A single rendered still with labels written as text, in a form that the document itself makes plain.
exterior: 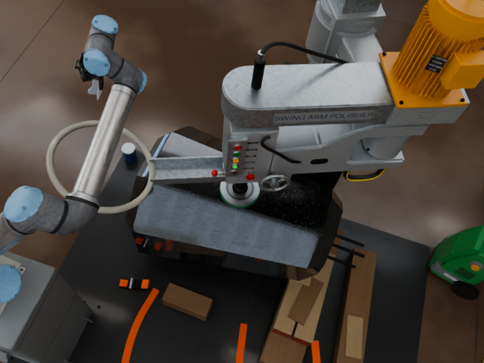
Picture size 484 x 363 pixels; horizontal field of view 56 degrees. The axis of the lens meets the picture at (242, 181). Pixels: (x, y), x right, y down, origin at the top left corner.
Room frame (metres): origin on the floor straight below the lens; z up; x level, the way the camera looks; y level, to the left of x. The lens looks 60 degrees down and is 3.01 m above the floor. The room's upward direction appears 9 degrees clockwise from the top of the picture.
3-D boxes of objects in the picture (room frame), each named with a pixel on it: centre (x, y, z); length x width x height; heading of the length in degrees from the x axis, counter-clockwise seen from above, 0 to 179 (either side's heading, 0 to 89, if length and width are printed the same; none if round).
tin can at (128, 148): (1.75, 0.87, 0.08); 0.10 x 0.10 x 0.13
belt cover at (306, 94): (1.26, -0.33, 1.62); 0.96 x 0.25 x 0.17; 104
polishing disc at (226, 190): (1.17, 0.00, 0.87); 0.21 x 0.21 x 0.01
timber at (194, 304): (0.73, 0.22, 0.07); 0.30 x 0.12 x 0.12; 78
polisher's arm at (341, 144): (1.26, -0.38, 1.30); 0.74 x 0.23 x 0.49; 104
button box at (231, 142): (1.04, 0.04, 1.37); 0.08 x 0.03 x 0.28; 104
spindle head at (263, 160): (1.19, -0.07, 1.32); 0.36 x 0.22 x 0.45; 104
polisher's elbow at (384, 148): (1.33, -0.63, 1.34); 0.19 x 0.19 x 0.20
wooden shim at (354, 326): (0.66, -0.85, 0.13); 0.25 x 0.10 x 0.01; 178
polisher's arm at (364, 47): (1.75, -0.47, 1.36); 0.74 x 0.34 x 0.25; 22
